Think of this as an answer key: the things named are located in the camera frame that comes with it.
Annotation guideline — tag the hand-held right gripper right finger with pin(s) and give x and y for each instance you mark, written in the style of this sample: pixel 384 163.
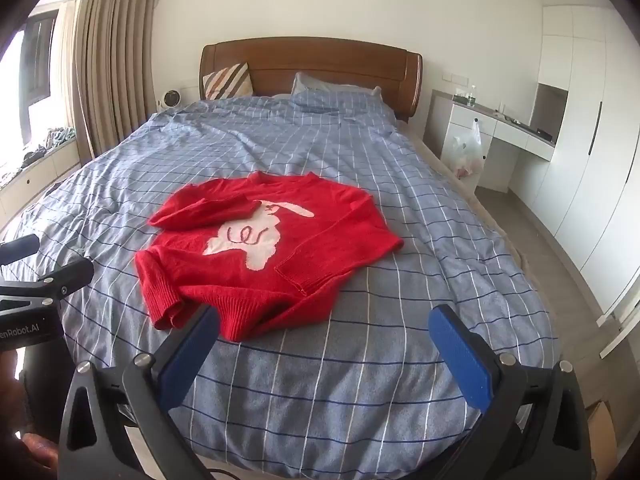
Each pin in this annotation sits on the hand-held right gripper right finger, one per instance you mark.
pixel 461 356

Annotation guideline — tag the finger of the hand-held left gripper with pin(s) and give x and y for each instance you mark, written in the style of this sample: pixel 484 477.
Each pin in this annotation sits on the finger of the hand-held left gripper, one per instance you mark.
pixel 20 249
pixel 60 277

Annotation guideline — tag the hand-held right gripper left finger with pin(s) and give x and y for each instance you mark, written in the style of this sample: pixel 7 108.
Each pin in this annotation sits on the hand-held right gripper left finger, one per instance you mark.
pixel 191 344

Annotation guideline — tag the red sweater with white print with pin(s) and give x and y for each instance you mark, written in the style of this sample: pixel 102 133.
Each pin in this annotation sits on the red sweater with white print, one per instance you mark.
pixel 305 260

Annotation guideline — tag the clutter on window sill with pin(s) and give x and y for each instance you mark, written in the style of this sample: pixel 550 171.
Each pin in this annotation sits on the clutter on window sill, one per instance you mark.
pixel 47 142

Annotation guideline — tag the cardboard box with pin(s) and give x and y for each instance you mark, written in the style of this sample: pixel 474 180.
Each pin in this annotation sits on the cardboard box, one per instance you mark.
pixel 602 440

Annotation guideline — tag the window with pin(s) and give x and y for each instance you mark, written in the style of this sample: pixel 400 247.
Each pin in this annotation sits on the window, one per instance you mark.
pixel 35 60

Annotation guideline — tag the bed with blue checked cover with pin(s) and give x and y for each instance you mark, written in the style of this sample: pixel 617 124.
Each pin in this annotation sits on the bed with blue checked cover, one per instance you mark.
pixel 400 170

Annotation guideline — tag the clear plastic bag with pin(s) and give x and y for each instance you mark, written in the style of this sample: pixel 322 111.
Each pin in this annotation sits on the clear plastic bag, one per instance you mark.
pixel 465 152

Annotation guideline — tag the small white fan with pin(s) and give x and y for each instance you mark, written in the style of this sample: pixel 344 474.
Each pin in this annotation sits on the small white fan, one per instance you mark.
pixel 170 99

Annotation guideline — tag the beige curtain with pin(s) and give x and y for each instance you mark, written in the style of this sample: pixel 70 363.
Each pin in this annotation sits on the beige curtain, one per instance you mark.
pixel 117 60

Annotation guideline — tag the white desk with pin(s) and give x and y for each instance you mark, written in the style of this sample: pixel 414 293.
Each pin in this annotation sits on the white desk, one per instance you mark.
pixel 500 130

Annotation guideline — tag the white wardrobe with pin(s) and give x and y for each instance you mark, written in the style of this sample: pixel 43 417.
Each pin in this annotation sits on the white wardrobe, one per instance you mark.
pixel 590 135

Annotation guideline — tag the striped cushion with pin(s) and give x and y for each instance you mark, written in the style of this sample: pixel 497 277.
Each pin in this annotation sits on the striped cushion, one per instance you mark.
pixel 227 82

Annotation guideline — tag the grey blue pillow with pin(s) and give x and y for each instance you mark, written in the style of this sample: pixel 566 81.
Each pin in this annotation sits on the grey blue pillow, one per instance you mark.
pixel 325 84

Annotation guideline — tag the wooden headboard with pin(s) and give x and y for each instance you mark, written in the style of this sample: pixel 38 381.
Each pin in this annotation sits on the wooden headboard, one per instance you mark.
pixel 310 60

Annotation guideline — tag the wall socket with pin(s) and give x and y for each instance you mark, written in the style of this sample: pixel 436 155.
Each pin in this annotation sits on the wall socket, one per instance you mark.
pixel 455 77

